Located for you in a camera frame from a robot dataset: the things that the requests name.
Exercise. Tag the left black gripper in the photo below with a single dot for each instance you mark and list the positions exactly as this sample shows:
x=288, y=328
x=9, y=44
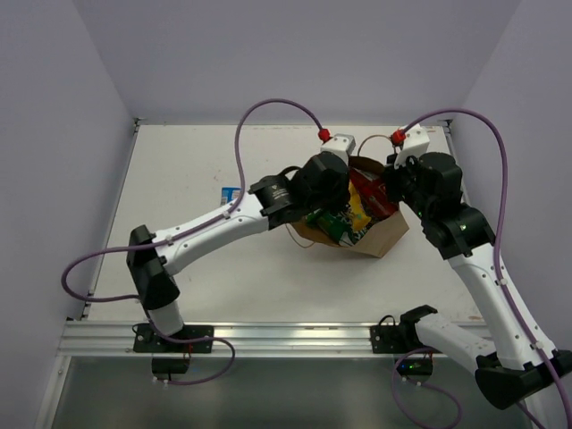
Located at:
x=335, y=197

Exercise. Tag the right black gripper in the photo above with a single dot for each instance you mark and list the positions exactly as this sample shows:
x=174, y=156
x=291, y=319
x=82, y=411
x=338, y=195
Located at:
x=391, y=174

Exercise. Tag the brown paper bag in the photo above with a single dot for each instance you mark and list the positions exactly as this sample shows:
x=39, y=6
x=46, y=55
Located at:
x=381, y=236

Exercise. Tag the blue white snack packet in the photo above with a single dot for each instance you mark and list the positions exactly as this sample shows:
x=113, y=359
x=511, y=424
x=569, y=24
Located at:
x=229, y=194

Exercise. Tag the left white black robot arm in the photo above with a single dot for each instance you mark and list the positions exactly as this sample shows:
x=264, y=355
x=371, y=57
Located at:
x=154, y=258

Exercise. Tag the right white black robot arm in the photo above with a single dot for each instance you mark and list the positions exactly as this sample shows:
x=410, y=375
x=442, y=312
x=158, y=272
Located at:
x=518, y=360

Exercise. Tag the red snack bag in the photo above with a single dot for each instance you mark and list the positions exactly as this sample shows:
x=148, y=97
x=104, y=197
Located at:
x=372, y=191

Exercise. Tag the dark green snack packet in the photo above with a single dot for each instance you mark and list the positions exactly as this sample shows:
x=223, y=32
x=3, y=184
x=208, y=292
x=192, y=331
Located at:
x=343, y=228

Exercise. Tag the yellow m&m packet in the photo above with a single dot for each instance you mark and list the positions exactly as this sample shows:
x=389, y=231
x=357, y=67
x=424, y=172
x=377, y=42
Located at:
x=359, y=210

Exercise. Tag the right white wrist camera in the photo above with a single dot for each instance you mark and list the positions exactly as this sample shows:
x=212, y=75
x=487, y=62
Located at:
x=411, y=143

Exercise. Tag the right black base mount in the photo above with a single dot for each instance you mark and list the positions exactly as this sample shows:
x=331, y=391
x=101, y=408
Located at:
x=398, y=336

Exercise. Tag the aluminium rail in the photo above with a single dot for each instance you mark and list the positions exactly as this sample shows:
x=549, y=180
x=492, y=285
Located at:
x=250, y=340

